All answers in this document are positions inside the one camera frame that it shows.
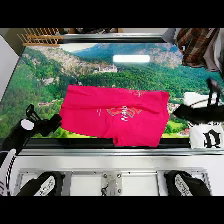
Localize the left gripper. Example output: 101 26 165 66
39 113 64 137

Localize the brown clothes hanger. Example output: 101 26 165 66
17 27 65 47

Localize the red T-shirt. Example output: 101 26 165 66
58 84 171 148

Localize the checked shirt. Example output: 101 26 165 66
175 27 221 69

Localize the grey garment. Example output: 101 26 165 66
202 27 224 74

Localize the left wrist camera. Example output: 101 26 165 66
25 103 42 122

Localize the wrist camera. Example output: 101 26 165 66
25 103 42 122
205 77 222 106

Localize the silver frame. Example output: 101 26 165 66
0 146 224 197

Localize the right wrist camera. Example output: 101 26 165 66
205 77 222 106

